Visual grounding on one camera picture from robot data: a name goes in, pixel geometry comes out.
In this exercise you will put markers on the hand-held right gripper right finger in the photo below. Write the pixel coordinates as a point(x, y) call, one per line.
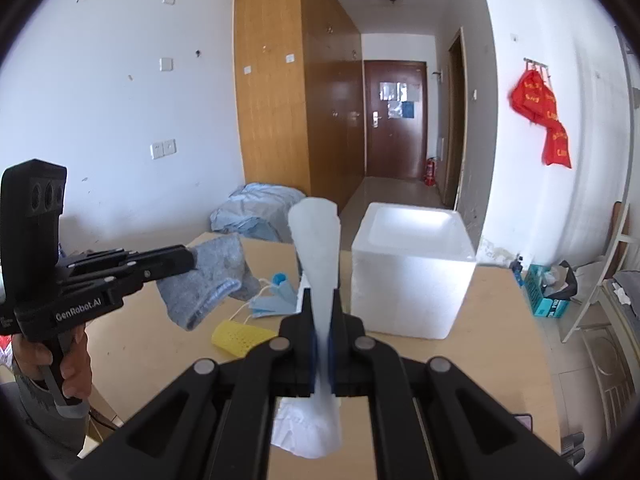
point(334, 360)

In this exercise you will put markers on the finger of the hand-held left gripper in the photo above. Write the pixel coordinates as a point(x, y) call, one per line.
point(150, 255)
point(160, 271)

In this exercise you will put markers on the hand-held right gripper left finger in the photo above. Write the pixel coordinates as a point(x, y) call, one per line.
point(312, 360)

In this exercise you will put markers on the grey sock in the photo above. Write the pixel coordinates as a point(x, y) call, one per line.
point(210, 280)

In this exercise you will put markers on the white cloth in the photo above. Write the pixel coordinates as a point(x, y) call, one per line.
point(317, 250)
point(290, 425)

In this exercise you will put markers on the white foam box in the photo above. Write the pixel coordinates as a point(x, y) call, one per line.
point(410, 285)

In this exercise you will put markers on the person's left forearm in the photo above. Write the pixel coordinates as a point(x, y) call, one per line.
point(40, 425)

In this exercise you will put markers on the person's left hand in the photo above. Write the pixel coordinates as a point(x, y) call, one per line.
point(77, 375)

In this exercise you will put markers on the blue face mask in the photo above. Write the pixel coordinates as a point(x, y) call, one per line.
point(280, 301)

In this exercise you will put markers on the yellow dotted cloth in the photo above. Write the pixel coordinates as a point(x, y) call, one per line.
point(242, 338)

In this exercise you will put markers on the pale blue bedding pile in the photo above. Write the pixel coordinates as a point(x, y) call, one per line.
point(260, 210)

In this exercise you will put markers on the wooden wardrobe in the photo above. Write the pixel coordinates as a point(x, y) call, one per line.
point(270, 110)

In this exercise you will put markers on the red fire extinguisher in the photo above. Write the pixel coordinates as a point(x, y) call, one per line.
point(430, 172)

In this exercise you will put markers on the blue cardboard box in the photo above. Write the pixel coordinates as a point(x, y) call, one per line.
point(542, 300)

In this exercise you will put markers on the brown entrance door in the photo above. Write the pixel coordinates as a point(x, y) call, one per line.
point(395, 145)

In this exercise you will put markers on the black plastic bag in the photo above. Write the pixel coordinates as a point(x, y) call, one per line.
point(567, 280)

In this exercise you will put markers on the black slippers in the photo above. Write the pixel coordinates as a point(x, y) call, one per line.
point(572, 450)

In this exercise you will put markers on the blue paper notice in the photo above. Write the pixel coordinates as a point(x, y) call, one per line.
point(402, 110)

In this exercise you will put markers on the brown side door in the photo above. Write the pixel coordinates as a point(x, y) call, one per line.
point(456, 125)

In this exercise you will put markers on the white paper notice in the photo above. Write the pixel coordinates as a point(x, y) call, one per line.
point(392, 91)

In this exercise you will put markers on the white metal chair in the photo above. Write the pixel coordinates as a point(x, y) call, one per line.
point(607, 260)

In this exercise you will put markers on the red cloth bag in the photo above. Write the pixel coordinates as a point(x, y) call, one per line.
point(557, 145)
point(532, 97)

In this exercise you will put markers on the white double wall socket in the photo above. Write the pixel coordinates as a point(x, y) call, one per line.
point(163, 149)

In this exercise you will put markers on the metal wall hook rack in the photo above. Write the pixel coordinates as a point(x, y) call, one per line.
point(537, 65)

